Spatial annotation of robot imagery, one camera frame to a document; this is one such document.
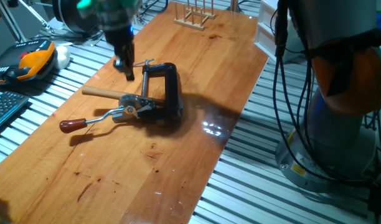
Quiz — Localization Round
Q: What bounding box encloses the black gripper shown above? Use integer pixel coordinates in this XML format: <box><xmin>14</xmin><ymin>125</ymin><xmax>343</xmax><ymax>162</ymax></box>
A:
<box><xmin>103</xmin><ymin>24</ymin><xmax>136</xmax><ymax>82</ymax></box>

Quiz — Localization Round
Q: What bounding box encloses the wooden handle claw hammer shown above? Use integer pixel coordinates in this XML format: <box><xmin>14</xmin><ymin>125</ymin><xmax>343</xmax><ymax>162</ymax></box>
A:
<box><xmin>81</xmin><ymin>85</ymin><xmax>166</xmax><ymax>107</ymax></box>

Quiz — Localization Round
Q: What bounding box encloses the black C-clamp with screw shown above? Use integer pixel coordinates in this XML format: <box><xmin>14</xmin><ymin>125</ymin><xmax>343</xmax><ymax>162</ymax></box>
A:
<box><xmin>133</xmin><ymin>58</ymin><xmax>184</xmax><ymax>122</ymax></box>

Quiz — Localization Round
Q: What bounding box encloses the metal lever dark red knob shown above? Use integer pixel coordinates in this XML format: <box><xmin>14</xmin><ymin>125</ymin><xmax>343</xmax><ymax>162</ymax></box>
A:
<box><xmin>59</xmin><ymin>105</ymin><xmax>126</xmax><ymax>134</ymax></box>

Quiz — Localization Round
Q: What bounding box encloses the black round spool device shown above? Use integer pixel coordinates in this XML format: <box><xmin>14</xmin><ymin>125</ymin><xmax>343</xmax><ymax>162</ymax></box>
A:
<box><xmin>52</xmin><ymin>0</ymin><xmax>101</xmax><ymax>34</ymax></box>

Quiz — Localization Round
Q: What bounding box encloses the wooden peg rack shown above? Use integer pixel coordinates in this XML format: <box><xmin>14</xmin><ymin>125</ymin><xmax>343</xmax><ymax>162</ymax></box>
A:
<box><xmin>173</xmin><ymin>0</ymin><xmax>217</xmax><ymax>31</ymax></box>

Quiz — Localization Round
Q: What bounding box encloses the orange black teach pendant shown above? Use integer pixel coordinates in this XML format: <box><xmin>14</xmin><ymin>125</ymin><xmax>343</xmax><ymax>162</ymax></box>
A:
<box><xmin>0</xmin><ymin>39</ymin><xmax>57</xmax><ymax>85</ymax></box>

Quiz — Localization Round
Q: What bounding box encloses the metal tripod stand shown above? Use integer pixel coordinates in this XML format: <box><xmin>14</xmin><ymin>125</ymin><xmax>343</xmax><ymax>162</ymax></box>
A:
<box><xmin>18</xmin><ymin>0</ymin><xmax>56</xmax><ymax>34</ymax></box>

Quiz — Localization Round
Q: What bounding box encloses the glossy wooden board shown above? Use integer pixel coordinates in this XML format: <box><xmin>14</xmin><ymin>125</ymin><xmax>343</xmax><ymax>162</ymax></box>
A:
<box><xmin>0</xmin><ymin>1</ymin><xmax>269</xmax><ymax>224</ymax></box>

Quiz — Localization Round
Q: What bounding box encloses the black computer keyboard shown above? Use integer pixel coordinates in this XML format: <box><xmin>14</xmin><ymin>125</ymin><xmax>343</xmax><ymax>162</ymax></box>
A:
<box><xmin>0</xmin><ymin>91</ymin><xmax>30</xmax><ymax>134</ymax></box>

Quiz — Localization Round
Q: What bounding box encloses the aluminium frame post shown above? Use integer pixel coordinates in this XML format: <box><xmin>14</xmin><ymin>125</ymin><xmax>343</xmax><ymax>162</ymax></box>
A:
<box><xmin>0</xmin><ymin>0</ymin><xmax>27</xmax><ymax>43</ymax></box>

